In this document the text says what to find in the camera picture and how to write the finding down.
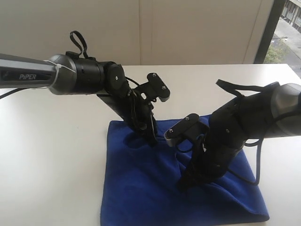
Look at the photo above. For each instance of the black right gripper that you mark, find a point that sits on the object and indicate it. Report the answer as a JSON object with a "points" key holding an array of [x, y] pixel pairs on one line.
{"points": [[210, 159]]}

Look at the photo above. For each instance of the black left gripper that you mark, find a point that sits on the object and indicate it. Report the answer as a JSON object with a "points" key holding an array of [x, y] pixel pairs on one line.
{"points": [[136, 114]]}

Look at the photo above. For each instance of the blue microfibre cloth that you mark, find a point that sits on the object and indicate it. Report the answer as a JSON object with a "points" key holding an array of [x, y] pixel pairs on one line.
{"points": [[140, 187]]}

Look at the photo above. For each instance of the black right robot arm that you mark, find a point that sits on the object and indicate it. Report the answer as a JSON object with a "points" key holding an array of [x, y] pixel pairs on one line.
{"points": [[254, 113]]}

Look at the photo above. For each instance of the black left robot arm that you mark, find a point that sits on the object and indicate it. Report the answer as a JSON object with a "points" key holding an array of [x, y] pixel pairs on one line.
{"points": [[68, 75]]}

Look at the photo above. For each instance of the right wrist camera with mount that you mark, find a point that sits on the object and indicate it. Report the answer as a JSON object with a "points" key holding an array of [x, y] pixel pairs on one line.
{"points": [[188, 128]]}

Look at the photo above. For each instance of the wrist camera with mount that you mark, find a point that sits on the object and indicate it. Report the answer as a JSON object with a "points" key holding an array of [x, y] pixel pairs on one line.
{"points": [[188, 128], [154, 88]]}

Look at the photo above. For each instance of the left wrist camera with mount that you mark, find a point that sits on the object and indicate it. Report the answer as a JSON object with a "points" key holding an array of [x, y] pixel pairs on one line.
{"points": [[154, 88]]}

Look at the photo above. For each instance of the dark window frame post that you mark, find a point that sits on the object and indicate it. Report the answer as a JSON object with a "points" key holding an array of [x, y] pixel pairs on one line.
{"points": [[269, 30]]}

